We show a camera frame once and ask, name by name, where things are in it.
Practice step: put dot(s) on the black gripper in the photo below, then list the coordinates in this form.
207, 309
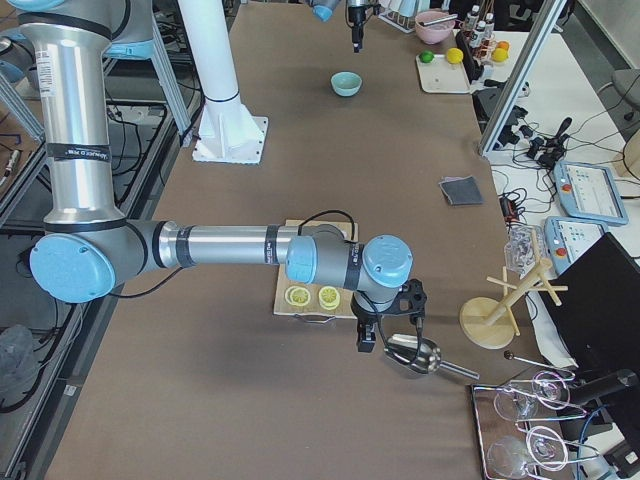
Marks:
357, 13
363, 312

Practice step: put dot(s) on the mint green bowl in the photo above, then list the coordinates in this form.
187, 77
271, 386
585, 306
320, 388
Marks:
346, 83

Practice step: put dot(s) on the pink bowl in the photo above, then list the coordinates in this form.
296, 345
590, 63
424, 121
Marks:
434, 26

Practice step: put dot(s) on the lemon slice lower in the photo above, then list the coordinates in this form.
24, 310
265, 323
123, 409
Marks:
329, 298

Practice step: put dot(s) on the lemon slice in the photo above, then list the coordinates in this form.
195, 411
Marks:
297, 296
329, 298

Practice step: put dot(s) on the steel scoop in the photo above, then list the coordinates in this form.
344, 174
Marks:
422, 355

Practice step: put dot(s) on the green lime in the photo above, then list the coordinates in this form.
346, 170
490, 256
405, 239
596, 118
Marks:
426, 56

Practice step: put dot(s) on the lemon slice upper front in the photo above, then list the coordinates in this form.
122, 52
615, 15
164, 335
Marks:
297, 296

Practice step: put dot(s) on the bamboo cutting board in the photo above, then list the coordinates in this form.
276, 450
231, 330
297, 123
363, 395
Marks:
314, 310

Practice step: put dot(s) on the cream rabbit tray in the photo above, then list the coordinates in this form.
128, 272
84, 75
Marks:
441, 77

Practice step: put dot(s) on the yellow lemon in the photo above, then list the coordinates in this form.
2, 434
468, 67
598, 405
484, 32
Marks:
454, 56

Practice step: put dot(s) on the wooden cup tree stand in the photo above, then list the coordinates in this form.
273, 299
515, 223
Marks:
491, 324

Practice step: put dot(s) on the metal glass rack tray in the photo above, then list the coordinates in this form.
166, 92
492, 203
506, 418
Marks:
489, 427

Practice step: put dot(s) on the grey folded cloth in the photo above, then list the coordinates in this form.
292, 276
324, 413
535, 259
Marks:
461, 191

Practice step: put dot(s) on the upper wine glass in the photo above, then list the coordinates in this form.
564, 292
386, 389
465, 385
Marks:
519, 400

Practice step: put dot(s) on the wine glass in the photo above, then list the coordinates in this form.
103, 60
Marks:
515, 458
519, 400

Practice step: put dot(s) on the lower wine glass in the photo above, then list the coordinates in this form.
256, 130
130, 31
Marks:
515, 458

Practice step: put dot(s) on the lower teach pendant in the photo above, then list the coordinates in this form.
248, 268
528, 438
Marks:
569, 238

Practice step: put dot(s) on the teach pendant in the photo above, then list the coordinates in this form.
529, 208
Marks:
589, 192
569, 238

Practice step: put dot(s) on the black monitor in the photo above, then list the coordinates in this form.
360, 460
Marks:
598, 320

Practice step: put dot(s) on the upper teach pendant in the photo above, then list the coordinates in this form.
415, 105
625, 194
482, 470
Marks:
589, 192

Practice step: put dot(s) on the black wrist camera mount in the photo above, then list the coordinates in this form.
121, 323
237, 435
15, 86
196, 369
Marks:
410, 301

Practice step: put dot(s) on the aluminium frame post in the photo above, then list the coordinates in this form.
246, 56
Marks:
536, 39

